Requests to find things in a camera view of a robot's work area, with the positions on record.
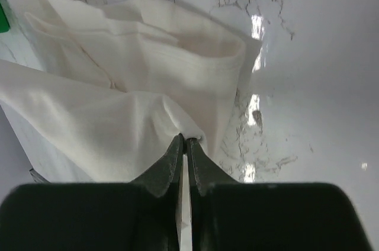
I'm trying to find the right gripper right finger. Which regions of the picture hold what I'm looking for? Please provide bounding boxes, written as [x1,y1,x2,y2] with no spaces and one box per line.
[186,139,372,250]

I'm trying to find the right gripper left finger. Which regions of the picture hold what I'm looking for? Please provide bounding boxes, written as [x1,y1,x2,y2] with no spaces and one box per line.
[1,135,184,250]

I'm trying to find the green plastic tray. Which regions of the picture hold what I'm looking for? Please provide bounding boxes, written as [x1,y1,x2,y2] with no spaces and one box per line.
[0,0,11,34]

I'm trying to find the white Coca-Cola t-shirt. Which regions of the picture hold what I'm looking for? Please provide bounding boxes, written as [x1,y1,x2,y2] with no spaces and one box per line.
[0,0,264,251]

